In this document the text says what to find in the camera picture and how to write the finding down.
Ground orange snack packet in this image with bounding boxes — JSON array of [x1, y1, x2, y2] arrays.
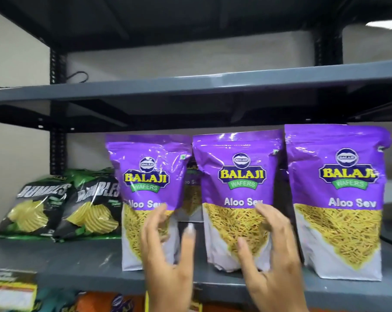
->
[[75, 291, 148, 312]]

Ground purple snack pouch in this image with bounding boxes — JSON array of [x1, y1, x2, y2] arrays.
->
[[105, 134, 193, 271], [177, 155, 204, 223], [192, 130, 285, 273], [284, 124, 392, 282]]

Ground teal snack packet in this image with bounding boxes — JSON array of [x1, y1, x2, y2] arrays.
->
[[33, 287, 80, 312]]

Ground person's left hand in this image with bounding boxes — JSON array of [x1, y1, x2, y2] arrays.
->
[[140, 205, 197, 312]]

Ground grey metal shelf rack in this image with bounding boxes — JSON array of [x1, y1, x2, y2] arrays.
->
[[0, 0, 392, 312]]

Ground black green chips bag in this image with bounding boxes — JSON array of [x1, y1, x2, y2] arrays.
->
[[53, 175, 122, 243], [0, 175, 68, 239], [65, 168, 115, 186]]

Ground black cable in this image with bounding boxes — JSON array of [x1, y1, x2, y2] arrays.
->
[[64, 71, 90, 83]]

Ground person's right hand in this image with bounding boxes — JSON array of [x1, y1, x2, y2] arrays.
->
[[236, 203, 310, 312]]

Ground yellow shelf label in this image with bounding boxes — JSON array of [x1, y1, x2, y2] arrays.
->
[[0, 270, 38, 312]]

